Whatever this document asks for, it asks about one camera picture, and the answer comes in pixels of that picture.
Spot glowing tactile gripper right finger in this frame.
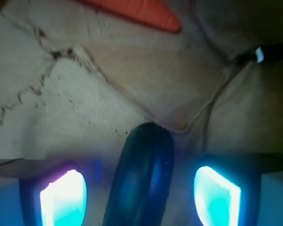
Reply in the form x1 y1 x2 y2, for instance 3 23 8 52
193 153 283 226

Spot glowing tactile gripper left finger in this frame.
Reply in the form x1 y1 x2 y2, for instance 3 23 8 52
0 159 87 226

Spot dark green plastic pickle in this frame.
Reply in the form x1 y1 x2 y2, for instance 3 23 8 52
102 122 175 226

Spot brown paper bag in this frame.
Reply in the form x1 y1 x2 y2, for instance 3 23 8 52
0 0 283 226

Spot orange plastic carrot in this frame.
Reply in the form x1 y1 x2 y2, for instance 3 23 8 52
81 0 182 33

